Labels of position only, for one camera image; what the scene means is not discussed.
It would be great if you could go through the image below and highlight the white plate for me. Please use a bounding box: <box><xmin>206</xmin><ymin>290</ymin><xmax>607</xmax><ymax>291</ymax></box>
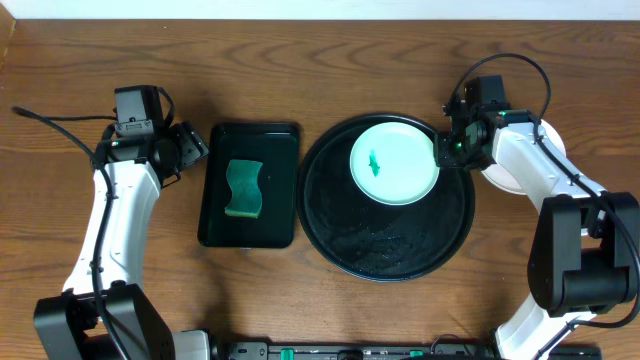
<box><xmin>481</xmin><ymin>120</ymin><xmax>566</xmax><ymax>196</ymax></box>

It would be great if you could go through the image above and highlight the green sponge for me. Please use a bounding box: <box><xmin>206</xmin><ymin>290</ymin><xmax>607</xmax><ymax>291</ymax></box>
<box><xmin>224</xmin><ymin>159</ymin><xmax>263</xmax><ymax>219</ymax></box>

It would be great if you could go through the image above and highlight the light green plate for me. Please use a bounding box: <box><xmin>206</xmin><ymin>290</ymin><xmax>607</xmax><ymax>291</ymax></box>
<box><xmin>349</xmin><ymin>121</ymin><xmax>440</xmax><ymax>206</ymax></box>

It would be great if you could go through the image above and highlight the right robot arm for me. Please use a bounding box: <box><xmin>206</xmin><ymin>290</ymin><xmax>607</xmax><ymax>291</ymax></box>
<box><xmin>434</xmin><ymin>110</ymin><xmax>639</xmax><ymax>359</ymax></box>

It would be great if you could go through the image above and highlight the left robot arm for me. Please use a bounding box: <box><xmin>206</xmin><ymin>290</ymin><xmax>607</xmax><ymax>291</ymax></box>
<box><xmin>34</xmin><ymin>122</ymin><xmax>213</xmax><ymax>359</ymax></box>

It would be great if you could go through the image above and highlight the black rectangular tray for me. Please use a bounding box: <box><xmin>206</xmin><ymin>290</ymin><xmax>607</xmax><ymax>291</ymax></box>
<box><xmin>197</xmin><ymin>123</ymin><xmax>300</xmax><ymax>249</ymax></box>

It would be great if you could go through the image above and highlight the black round tray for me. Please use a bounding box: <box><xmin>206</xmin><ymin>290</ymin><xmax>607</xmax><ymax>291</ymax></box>
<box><xmin>296</xmin><ymin>113</ymin><xmax>475</xmax><ymax>281</ymax></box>

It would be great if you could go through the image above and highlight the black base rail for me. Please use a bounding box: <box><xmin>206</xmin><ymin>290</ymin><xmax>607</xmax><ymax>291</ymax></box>
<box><xmin>214</xmin><ymin>334</ymin><xmax>601</xmax><ymax>360</ymax></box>

